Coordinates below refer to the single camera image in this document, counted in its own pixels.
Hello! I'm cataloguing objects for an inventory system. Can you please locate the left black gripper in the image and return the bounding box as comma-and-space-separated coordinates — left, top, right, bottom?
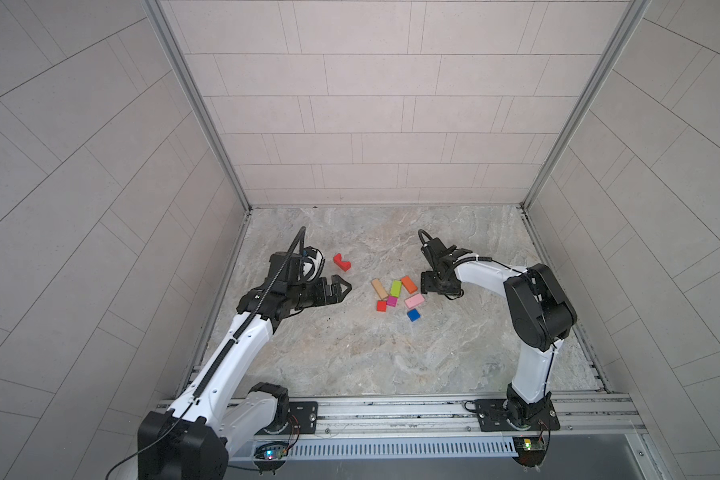
282, 275, 352, 310

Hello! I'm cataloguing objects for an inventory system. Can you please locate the natural wood block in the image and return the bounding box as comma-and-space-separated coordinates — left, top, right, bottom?
371, 279, 389, 301

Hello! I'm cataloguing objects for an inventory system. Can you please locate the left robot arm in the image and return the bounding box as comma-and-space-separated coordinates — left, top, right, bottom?
137, 275, 352, 479

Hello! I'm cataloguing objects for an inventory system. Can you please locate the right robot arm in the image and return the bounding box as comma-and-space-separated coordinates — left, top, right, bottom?
418, 229, 578, 433

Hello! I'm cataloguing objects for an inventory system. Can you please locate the red arch wood block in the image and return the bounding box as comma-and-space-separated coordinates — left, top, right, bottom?
333, 253, 352, 272

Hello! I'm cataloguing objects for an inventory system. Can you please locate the orange wood block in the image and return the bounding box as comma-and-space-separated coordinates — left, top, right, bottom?
400, 276, 418, 295

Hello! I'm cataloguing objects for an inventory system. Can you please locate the pink wood block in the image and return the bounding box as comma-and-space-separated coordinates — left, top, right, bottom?
404, 293, 425, 310

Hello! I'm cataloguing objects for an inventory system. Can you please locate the lime green wood block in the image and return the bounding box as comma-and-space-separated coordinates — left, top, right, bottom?
389, 280, 402, 298

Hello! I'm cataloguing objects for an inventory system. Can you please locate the blue wood cube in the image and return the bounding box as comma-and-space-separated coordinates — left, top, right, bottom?
407, 309, 421, 322

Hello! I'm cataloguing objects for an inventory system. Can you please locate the left circuit board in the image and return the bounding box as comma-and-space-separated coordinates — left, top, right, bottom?
253, 441, 290, 461

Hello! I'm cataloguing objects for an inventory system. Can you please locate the circuit board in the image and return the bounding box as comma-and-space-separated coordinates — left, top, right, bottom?
253, 441, 290, 461
512, 436, 547, 456

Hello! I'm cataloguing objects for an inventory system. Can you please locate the right circuit board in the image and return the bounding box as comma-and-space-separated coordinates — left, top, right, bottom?
512, 436, 547, 456

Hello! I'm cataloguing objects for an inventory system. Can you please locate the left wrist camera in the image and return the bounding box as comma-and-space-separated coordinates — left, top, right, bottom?
301, 246, 325, 268

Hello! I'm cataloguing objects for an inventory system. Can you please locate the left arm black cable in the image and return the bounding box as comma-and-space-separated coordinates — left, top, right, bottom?
104, 226, 308, 480

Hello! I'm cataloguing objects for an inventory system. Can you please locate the aluminium mounting rail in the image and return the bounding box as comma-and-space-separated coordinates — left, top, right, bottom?
233, 392, 646, 459

